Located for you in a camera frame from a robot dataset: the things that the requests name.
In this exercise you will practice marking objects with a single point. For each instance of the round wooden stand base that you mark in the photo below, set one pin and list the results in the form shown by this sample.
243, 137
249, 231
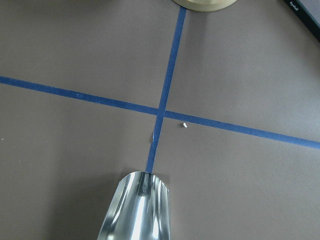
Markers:
204, 5

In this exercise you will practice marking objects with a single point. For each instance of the steel ice scoop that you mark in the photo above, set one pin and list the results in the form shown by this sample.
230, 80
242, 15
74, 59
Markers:
139, 210

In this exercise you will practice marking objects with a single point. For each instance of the black box with lettering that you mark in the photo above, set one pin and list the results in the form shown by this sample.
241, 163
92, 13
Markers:
308, 12

